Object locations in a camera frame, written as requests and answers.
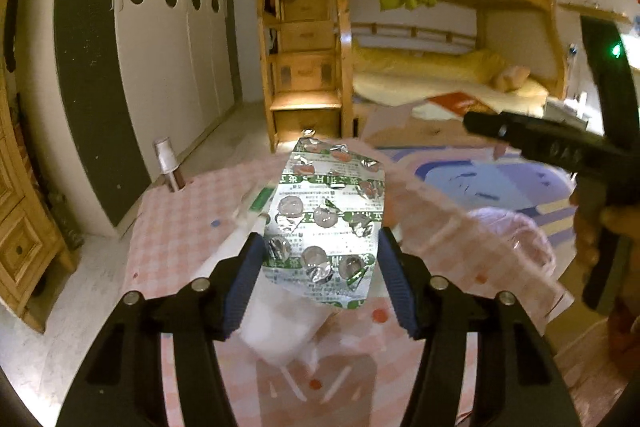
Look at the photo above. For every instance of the white capped spray bottle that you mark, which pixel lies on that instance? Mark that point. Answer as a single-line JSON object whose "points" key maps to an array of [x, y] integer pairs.
{"points": [[167, 162]]}

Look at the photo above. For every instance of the white crumpled tissue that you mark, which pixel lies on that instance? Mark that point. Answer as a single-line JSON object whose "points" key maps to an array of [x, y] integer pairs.
{"points": [[280, 327]]}

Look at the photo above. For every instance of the grey nightstand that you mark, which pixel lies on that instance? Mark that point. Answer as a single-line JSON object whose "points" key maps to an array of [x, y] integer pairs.
{"points": [[562, 109]]}

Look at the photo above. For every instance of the small blue-lit device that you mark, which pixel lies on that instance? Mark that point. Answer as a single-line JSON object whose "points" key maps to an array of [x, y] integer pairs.
{"points": [[572, 50]]}

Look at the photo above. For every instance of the cream bed sheet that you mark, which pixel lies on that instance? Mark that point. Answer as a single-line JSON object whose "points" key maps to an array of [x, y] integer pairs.
{"points": [[410, 89]]}

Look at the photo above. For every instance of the pink-lined trash bin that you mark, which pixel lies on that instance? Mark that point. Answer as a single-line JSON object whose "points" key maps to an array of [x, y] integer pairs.
{"points": [[520, 237]]}

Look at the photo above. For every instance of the pink checkered tablecloth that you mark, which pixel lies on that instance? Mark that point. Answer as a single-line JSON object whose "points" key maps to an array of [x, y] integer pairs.
{"points": [[170, 232]]}

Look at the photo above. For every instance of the person's right hand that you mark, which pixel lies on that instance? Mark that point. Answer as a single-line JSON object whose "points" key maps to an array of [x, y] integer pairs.
{"points": [[584, 234]]}

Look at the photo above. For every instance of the red white paper packet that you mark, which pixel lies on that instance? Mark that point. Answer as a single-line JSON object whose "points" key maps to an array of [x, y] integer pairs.
{"points": [[462, 103]]}

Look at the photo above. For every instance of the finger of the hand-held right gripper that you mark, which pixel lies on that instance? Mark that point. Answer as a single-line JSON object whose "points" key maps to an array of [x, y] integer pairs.
{"points": [[490, 124]]}

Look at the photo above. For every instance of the white green tube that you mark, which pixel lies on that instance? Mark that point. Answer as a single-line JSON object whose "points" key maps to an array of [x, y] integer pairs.
{"points": [[235, 232]]}

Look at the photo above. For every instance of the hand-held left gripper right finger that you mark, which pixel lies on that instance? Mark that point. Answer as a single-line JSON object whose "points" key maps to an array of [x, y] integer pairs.
{"points": [[400, 287]]}

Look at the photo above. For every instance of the silver pill blister pack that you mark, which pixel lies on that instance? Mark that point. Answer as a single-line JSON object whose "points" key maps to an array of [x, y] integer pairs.
{"points": [[320, 207]]}

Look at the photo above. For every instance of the wooden cabinet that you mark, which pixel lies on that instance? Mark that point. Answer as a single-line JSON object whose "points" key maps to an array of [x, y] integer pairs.
{"points": [[25, 232]]}

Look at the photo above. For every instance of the wooden staircase with drawers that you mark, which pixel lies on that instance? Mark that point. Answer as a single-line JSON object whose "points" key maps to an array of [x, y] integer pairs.
{"points": [[305, 72]]}

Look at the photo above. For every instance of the colourful oval rug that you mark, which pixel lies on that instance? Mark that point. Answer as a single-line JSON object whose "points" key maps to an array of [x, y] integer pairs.
{"points": [[480, 187]]}

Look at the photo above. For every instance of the wooden bunk bed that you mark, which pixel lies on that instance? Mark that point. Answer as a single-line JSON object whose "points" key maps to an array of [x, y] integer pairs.
{"points": [[345, 57]]}

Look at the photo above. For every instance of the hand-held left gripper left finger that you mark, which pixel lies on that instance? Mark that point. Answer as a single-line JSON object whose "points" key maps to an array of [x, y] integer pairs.
{"points": [[246, 279]]}

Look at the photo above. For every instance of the wooden wall shelf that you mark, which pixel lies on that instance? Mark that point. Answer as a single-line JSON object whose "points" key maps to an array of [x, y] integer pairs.
{"points": [[595, 11]]}

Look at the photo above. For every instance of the white wardrobe with round holes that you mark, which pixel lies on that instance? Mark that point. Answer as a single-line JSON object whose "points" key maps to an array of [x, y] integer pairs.
{"points": [[165, 57]]}

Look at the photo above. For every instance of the yellow blanket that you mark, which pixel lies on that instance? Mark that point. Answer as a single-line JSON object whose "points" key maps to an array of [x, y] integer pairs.
{"points": [[430, 62]]}

